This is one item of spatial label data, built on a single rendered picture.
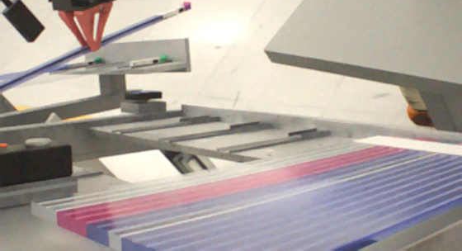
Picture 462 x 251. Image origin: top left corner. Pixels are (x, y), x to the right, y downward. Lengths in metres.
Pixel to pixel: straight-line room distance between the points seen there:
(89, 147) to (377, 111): 1.15
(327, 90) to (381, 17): 0.92
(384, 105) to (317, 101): 0.25
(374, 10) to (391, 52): 0.14
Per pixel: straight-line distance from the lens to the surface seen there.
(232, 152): 0.81
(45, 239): 0.48
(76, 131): 1.04
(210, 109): 1.11
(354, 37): 1.29
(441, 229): 0.46
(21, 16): 0.69
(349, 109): 2.08
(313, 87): 2.23
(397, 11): 1.30
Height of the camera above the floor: 1.34
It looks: 35 degrees down
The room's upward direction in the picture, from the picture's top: 39 degrees counter-clockwise
